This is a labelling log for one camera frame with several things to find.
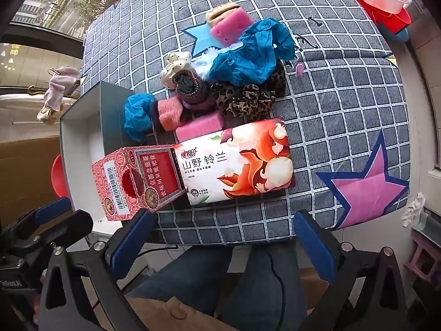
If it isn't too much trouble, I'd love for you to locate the person's right leg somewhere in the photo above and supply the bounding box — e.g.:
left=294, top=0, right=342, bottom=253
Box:
left=220, top=241, right=307, bottom=331

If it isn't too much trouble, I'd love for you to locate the floral tissue packet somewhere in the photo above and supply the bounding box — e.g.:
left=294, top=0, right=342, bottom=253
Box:
left=172, top=116, right=296, bottom=207

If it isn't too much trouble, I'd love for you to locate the teal crinkled cloth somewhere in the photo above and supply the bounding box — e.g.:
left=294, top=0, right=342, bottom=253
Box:
left=207, top=19, right=297, bottom=85

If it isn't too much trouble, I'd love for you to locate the pink towel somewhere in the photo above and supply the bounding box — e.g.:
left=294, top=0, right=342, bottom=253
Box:
left=46, top=67, right=81, bottom=109

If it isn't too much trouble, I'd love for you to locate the light blue fluffy scrunchie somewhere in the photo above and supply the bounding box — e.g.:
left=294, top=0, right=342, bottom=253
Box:
left=193, top=43, right=242, bottom=76

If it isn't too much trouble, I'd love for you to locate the red patterned medicine box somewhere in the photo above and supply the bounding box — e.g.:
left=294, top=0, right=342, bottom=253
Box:
left=91, top=144, right=188, bottom=222

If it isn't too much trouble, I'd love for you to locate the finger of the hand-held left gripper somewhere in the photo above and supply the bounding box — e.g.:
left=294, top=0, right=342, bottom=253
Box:
left=21, top=209, right=94, bottom=249
left=7, top=196, right=73, bottom=238

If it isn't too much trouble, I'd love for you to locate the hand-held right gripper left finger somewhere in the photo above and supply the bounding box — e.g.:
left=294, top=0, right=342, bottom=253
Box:
left=38, top=209, right=155, bottom=331

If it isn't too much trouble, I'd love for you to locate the white polka dot scrunchie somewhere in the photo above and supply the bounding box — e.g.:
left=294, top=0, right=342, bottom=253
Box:
left=159, top=52, right=195, bottom=92

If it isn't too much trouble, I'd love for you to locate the beige sock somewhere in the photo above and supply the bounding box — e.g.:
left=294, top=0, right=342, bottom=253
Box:
left=206, top=2, right=241, bottom=26

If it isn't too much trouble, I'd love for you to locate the person's leg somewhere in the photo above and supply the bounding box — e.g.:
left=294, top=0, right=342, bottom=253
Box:
left=220, top=241, right=307, bottom=331
left=127, top=245, right=249, bottom=331

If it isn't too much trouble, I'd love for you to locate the pink fuzzy sock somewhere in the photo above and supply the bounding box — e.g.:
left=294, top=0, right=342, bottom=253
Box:
left=153, top=97, right=185, bottom=132

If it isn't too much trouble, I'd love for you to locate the white crumpled cloth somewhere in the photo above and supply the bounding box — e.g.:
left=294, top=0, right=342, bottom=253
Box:
left=407, top=193, right=428, bottom=228

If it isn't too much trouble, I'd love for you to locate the red plastic basin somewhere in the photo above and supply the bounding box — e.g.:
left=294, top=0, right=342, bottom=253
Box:
left=362, top=3, right=412, bottom=35

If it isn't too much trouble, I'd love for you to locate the grey bin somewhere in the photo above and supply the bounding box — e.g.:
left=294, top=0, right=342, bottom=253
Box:
left=418, top=210, right=441, bottom=242

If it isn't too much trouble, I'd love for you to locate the red plastic chair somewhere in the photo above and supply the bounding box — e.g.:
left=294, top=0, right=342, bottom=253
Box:
left=52, top=154, right=71, bottom=199

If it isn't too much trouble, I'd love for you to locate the pink sponge with holes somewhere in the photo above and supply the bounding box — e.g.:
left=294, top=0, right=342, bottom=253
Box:
left=210, top=7, right=252, bottom=47

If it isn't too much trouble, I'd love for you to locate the grey checked star tablecloth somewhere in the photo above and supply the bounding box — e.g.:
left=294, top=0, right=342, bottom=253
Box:
left=81, top=0, right=410, bottom=245

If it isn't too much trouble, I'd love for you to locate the person's left leg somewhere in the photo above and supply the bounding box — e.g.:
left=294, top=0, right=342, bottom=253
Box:
left=127, top=245, right=249, bottom=331

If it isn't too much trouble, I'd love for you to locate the pink sponge block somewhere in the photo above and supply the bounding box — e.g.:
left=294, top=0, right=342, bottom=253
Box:
left=176, top=110, right=224, bottom=142

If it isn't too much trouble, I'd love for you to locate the purple knitted sock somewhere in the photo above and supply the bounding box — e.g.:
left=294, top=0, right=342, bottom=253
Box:
left=170, top=70, right=216, bottom=109

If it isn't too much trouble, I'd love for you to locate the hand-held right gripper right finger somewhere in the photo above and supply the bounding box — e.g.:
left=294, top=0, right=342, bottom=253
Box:
left=293, top=210, right=410, bottom=331

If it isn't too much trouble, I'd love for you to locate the pink plastic stool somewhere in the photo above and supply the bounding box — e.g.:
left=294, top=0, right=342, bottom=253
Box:
left=403, top=231, right=441, bottom=283

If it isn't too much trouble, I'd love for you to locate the grey cardboard box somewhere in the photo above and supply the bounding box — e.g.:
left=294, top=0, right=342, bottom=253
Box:
left=59, top=81, right=155, bottom=214

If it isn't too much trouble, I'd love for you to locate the leopard print scrunchie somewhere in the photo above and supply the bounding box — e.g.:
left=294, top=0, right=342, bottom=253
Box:
left=211, top=83, right=276, bottom=119
left=265, top=65, right=287, bottom=98

